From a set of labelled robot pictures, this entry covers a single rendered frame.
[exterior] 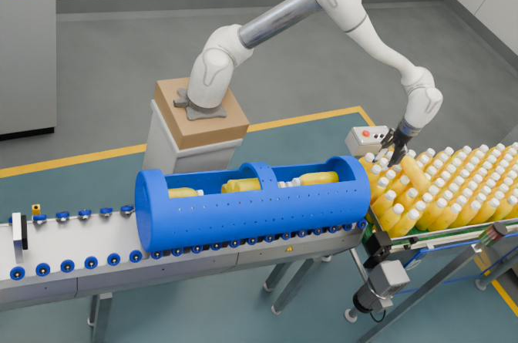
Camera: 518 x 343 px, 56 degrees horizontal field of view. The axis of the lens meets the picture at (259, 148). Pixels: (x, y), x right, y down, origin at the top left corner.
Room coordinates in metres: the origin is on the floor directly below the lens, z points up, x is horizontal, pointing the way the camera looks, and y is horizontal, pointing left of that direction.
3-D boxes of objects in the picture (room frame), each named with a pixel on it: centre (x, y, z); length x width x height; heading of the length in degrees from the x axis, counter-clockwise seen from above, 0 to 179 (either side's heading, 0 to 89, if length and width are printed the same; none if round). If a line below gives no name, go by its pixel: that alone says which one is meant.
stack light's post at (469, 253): (1.44, -1.00, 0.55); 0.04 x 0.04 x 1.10; 36
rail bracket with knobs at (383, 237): (1.37, -0.63, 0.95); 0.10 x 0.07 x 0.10; 36
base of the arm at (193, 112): (1.54, 0.32, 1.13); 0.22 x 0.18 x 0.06; 131
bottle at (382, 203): (1.54, -0.61, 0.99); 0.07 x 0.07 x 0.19
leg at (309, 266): (1.41, -0.47, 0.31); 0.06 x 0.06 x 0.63; 36
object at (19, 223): (0.71, 0.59, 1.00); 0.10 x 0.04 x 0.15; 36
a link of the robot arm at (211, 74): (1.56, 0.30, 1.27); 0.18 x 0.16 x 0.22; 5
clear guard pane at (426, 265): (1.66, -1.15, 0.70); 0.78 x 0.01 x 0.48; 126
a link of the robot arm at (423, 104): (1.66, -0.52, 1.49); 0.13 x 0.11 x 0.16; 6
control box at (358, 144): (1.86, -0.47, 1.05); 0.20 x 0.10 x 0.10; 126
